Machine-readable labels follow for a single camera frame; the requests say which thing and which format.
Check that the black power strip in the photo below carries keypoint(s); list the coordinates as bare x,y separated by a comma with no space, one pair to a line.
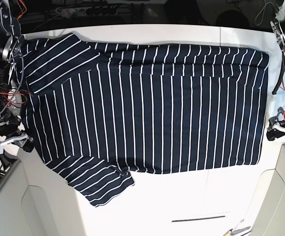
87,11

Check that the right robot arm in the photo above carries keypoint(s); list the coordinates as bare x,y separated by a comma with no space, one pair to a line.
12,96

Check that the grey chair right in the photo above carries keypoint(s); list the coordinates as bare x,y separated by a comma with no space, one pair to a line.
266,212

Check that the grey tool at edge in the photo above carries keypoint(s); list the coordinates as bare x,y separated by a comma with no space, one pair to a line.
239,230

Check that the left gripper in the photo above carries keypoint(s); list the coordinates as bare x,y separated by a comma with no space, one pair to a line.
276,127

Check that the grey chair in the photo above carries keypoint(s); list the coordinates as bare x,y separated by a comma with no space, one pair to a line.
266,212
36,202

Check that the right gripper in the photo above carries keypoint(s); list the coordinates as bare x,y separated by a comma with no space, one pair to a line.
20,139

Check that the navy white striped T-shirt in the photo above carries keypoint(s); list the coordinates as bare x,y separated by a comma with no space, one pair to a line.
98,111

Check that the grey chair left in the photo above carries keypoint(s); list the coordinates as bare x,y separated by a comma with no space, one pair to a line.
36,202

